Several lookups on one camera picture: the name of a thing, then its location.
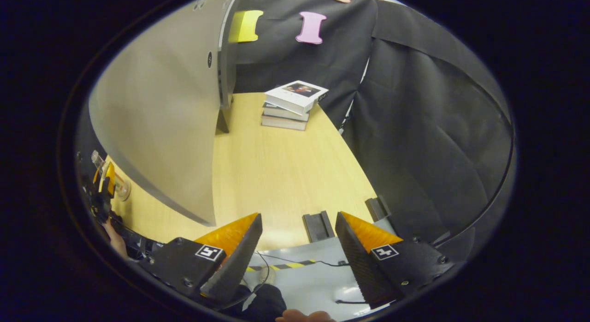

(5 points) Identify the white photo-cover book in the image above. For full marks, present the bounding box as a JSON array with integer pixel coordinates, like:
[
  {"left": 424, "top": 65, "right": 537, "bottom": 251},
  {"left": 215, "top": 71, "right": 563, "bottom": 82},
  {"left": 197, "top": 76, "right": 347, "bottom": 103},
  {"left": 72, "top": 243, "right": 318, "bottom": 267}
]
[{"left": 265, "top": 80, "right": 329, "bottom": 115}]

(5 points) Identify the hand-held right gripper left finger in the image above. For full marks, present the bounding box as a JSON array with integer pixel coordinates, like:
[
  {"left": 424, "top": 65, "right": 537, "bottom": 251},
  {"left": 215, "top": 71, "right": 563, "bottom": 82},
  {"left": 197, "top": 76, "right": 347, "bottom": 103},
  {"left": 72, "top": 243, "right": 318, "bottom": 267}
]
[{"left": 138, "top": 213, "right": 263, "bottom": 311}]

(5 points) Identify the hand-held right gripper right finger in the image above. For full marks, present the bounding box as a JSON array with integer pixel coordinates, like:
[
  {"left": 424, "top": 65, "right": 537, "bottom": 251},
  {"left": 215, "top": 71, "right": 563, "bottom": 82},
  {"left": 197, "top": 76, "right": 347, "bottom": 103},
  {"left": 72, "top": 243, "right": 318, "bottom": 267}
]
[{"left": 335, "top": 211, "right": 454, "bottom": 310}]

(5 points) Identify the black backdrop cloth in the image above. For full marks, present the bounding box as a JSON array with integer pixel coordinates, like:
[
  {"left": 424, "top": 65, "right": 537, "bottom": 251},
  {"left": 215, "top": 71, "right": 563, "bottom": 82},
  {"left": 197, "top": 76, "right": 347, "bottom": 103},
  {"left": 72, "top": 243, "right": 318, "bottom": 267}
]
[{"left": 233, "top": 0, "right": 514, "bottom": 249}]

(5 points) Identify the black floor cable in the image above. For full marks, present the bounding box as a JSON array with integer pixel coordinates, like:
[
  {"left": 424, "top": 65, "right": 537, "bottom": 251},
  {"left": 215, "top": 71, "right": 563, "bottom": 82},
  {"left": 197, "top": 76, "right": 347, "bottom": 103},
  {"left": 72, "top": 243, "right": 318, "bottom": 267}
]
[{"left": 249, "top": 250, "right": 353, "bottom": 292}]

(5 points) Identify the black table bracket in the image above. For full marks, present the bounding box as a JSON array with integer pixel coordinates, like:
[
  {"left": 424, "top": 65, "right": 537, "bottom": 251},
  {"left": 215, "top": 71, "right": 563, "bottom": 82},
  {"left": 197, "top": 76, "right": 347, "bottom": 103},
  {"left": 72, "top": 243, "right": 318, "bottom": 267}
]
[
  {"left": 302, "top": 210, "right": 336, "bottom": 243},
  {"left": 365, "top": 196, "right": 392, "bottom": 222}
]

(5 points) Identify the brown-edged book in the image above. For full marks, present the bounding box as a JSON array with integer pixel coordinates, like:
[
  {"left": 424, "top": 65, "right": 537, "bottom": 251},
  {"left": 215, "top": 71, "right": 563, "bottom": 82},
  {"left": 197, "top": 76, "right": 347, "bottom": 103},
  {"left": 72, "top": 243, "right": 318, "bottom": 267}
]
[{"left": 261, "top": 114, "right": 308, "bottom": 131}]

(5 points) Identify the yellow black floor tape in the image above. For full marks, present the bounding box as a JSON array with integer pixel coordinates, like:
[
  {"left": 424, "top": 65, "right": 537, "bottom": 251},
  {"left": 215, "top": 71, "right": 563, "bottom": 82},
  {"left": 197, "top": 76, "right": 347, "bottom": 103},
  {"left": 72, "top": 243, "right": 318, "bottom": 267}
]
[{"left": 246, "top": 260, "right": 319, "bottom": 272}]

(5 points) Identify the beige cabinet door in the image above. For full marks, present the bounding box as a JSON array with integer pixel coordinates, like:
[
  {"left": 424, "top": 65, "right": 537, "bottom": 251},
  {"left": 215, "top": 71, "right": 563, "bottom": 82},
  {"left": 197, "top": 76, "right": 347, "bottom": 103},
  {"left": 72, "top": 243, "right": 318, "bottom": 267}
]
[{"left": 88, "top": 0, "right": 240, "bottom": 227}]

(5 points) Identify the grey book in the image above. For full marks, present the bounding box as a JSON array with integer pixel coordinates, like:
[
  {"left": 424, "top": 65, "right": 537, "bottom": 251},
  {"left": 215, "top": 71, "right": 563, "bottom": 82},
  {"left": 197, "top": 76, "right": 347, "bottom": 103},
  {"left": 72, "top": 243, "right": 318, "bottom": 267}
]
[{"left": 262, "top": 102, "right": 310, "bottom": 122}]

